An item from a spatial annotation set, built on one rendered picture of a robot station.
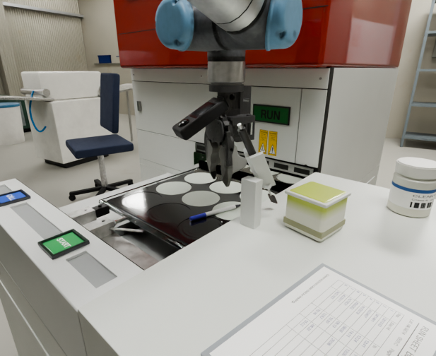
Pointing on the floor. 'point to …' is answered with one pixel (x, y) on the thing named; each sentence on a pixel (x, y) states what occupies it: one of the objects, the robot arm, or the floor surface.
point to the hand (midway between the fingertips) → (218, 178)
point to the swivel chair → (93, 149)
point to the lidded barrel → (5, 122)
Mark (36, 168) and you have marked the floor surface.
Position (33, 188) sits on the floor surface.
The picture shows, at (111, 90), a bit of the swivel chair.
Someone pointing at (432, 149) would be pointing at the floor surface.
